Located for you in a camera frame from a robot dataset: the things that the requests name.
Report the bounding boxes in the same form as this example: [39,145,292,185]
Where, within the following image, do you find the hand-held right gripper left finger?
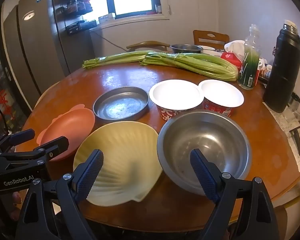
[15,149,105,240]

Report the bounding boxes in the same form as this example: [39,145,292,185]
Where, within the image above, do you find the yellow shell-shaped plate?
[73,121,163,207]

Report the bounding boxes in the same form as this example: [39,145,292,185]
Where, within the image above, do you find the straight-back wooden chair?
[193,30,230,48]

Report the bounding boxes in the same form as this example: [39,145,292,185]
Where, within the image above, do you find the glass bottle with green label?
[237,24,262,90]

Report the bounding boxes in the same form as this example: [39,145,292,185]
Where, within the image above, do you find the large steel bowl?
[157,109,252,197]

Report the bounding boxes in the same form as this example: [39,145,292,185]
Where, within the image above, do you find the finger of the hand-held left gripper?
[0,136,69,172]
[0,129,35,153]

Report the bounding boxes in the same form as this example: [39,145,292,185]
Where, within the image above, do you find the black thermos flask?
[262,20,300,113]

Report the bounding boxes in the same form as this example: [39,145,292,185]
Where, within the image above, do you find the red tissue pack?
[220,40,245,69]

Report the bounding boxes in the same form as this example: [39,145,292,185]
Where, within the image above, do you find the pink plastic bowl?
[37,104,95,162]

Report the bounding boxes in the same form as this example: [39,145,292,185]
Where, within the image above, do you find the flat box on windowsill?
[98,13,115,22]

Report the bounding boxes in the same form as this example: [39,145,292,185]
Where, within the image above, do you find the small seasoning bottle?
[261,65,273,79]

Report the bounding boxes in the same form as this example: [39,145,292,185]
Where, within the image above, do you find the round metal plate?
[93,86,150,123]

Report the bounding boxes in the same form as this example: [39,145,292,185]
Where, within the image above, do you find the curved wooden chair back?
[126,41,170,53]

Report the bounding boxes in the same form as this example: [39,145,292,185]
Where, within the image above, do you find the person's left hand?
[10,191,24,222]

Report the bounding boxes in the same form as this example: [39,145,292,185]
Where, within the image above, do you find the small steel pot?
[170,44,203,54]

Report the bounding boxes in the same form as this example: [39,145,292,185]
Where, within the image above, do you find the black wire shelf rack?
[52,0,99,35]

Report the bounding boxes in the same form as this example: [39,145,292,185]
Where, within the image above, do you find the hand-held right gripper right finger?
[189,148,280,240]

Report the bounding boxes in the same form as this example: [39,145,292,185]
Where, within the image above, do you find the celery bunch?
[82,51,155,69]
[140,52,238,82]

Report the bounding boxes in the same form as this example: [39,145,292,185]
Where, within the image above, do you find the grey refrigerator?
[0,0,70,115]

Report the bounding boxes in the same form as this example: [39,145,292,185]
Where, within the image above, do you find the black wall cord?
[95,31,127,51]

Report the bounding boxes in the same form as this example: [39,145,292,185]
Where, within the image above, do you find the clear glass jar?
[287,92,300,120]

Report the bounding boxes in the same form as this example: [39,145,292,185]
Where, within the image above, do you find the glass door with red decals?
[0,12,33,140]

